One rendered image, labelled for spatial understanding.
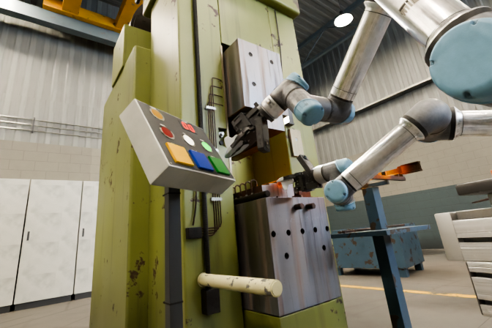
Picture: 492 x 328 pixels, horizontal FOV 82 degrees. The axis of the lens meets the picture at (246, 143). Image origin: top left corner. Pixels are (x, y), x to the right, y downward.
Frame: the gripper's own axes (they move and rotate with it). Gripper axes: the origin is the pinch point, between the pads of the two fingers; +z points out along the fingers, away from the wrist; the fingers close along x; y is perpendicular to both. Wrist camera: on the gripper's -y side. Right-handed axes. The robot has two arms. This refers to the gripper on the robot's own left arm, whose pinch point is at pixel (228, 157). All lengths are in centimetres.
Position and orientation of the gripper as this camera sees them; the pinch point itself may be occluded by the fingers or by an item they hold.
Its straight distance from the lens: 97.8
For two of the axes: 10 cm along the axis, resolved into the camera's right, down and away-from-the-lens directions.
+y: -5.2, -7.0, 4.9
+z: -7.1, 6.7, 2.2
